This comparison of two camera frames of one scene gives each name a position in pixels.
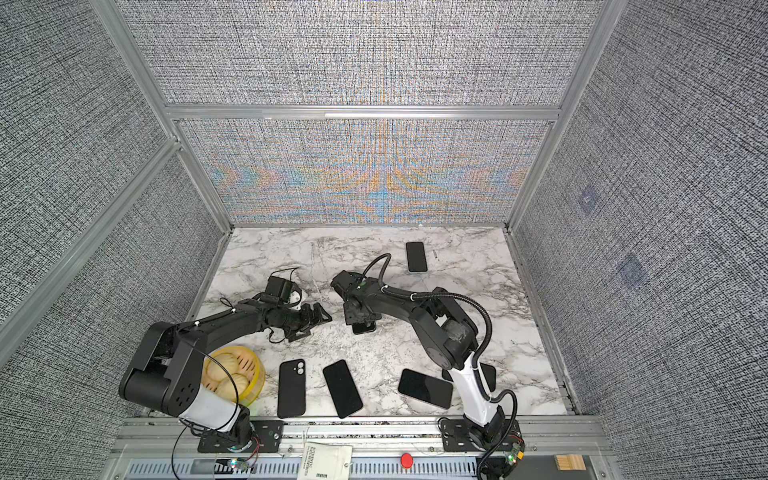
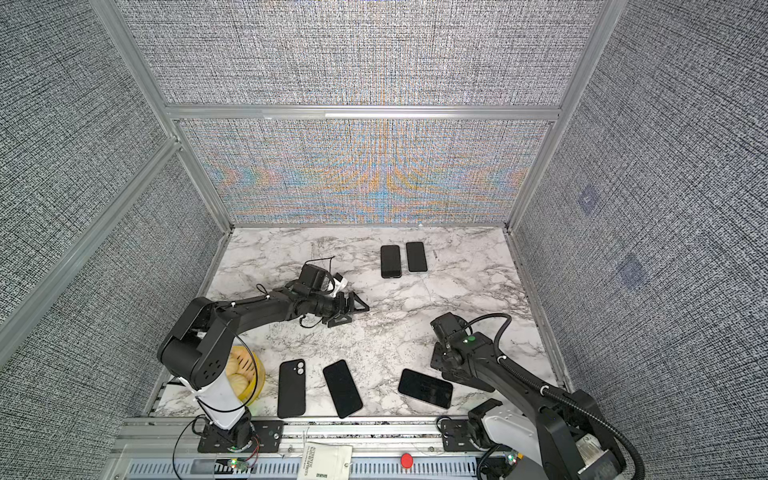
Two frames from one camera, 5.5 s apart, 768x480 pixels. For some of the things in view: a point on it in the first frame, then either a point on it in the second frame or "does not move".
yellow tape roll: (247, 369) does not move
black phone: (362, 327) to (390, 261)
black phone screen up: (416, 257) does not move
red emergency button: (406, 460) does not move
